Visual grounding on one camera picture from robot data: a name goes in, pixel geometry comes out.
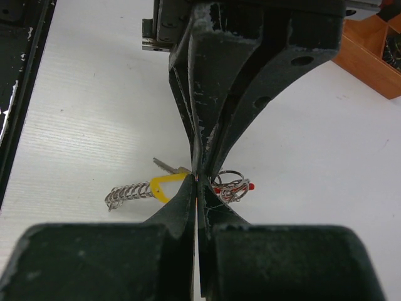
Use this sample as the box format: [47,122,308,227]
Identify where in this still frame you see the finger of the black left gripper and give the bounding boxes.
[207,1,345,176]

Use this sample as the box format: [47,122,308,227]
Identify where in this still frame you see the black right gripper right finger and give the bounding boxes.
[197,176,385,300]

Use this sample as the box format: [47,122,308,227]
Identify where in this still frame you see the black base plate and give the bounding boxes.
[1,0,57,200]

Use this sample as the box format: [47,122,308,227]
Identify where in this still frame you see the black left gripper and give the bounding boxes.
[142,0,263,176]

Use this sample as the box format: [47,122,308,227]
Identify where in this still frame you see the wooden compartment tray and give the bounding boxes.
[333,14,400,100]

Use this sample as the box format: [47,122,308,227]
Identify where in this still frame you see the silver key with yellow tag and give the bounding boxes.
[150,157,192,204]

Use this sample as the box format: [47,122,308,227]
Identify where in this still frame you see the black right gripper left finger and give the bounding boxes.
[1,189,196,300]

